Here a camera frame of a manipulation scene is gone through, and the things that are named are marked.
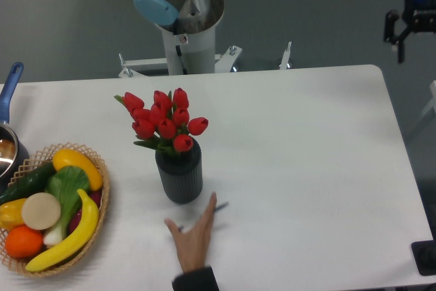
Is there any white furniture leg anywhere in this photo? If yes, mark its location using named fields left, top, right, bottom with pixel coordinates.
left=404, top=81, right=435, bottom=144

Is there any dark sleeved forearm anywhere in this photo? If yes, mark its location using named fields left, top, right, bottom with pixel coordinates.
left=172, top=266, right=219, bottom=291

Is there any white metal base frame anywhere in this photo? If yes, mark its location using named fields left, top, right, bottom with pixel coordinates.
left=118, top=41, right=292, bottom=78

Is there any woven wicker basket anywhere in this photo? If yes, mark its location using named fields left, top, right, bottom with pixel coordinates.
left=1, top=142, right=110, bottom=278

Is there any blue handled saucepan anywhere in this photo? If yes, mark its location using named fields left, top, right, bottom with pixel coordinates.
left=1, top=62, right=29, bottom=193

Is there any orange fruit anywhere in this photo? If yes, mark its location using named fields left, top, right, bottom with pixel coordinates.
left=5, top=225, right=43, bottom=258

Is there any yellow squash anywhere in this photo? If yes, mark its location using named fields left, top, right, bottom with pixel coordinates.
left=52, top=149, right=103, bottom=191

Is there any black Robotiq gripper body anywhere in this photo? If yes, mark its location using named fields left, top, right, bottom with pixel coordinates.
left=402, top=0, right=435, bottom=33

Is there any green cucumber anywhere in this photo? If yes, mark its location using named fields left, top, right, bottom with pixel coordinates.
left=1, top=162, right=57, bottom=204

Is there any yellow banana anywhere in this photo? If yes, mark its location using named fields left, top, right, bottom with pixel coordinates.
left=25, top=189, right=99, bottom=273

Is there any dark thin pen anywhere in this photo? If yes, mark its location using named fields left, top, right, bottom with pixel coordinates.
left=178, top=202, right=229, bottom=231

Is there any beige round disc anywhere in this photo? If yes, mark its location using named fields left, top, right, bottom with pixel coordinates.
left=21, top=192, right=61, bottom=230

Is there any purple red vegetable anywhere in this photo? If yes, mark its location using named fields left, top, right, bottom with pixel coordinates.
left=68, top=190, right=102, bottom=234

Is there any yellow bell pepper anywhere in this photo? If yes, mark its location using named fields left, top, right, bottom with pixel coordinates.
left=1, top=198, right=27, bottom=230

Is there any person's bare hand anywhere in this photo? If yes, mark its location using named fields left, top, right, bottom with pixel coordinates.
left=164, top=192, right=217, bottom=273

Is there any dark grey ribbed vase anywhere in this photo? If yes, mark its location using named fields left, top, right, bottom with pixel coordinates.
left=155, top=139, right=203, bottom=204

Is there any red tulip bouquet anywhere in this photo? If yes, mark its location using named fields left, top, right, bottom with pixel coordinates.
left=114, top=88, right=209, bottom=157

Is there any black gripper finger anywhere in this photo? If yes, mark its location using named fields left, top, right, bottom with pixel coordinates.
left=383, top=9, right=415, bottom=64

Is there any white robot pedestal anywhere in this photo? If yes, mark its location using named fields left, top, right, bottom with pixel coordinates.
left=159, top=0, right=224, bottom=76

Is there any green bok choy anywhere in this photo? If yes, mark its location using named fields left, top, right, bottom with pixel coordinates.
left=44, top=166, right=90, bottom=247

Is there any black device at edge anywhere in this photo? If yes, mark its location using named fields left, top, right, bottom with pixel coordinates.
left=411, top=240, right=435, bottom=276

